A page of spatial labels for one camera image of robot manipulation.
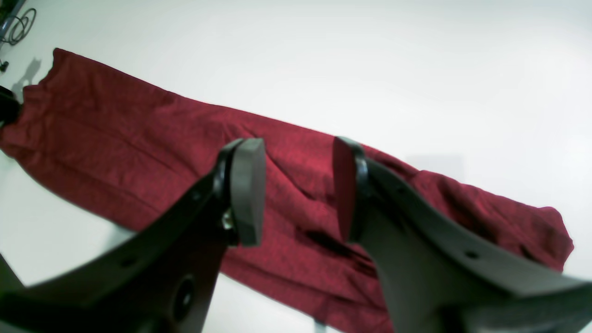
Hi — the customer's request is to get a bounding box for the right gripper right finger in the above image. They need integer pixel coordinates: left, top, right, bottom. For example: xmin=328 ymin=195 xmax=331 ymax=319
xmin=333 ymin=136 xmax=592 ymax=333

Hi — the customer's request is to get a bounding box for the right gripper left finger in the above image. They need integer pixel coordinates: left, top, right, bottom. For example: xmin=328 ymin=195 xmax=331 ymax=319
xmin=1 ymin=138 xmax=266 ymax=333

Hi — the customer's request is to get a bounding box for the dark red long-sleeve shirt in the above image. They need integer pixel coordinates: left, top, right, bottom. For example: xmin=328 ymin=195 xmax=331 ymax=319
xmin=1 ymin=49 xmax=591 ymax=333

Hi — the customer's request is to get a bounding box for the black cable loop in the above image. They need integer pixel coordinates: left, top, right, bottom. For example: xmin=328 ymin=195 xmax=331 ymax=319
xmin=0 ymin=7 xmax=37 ymax=47

